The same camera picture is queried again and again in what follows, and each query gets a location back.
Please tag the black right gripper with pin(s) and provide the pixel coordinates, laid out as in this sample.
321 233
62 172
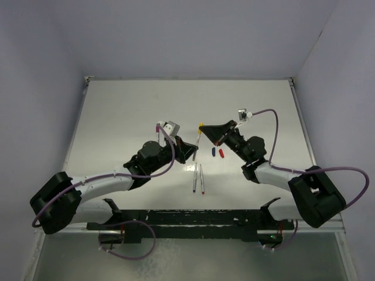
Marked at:
217 133

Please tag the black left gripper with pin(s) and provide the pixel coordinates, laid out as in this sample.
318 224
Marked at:
183 150

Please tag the silver pen yellow tip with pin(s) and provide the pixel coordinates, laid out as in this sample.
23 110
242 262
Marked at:
197 141

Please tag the yellow pen cap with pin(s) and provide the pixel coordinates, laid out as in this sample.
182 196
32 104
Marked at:
200 131

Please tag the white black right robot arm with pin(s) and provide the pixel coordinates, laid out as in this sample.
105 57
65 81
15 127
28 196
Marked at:
316 198

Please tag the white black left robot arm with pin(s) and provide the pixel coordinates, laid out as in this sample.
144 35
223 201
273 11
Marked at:
63 200

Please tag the silver pen blue tip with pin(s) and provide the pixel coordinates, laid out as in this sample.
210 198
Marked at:
195 178

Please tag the silver pen red tip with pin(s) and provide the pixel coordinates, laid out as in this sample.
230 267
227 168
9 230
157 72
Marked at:
201 179

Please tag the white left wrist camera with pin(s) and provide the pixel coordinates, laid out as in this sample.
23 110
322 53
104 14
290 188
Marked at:
169 127

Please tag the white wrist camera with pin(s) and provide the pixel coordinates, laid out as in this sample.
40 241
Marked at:
169 127
243 116

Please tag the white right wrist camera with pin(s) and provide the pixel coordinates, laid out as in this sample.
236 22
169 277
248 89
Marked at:
243 116

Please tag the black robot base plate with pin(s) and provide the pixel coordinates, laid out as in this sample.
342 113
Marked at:
132 226

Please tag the aluminium table edge rail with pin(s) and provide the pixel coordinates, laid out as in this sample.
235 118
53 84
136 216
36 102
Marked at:
301 119

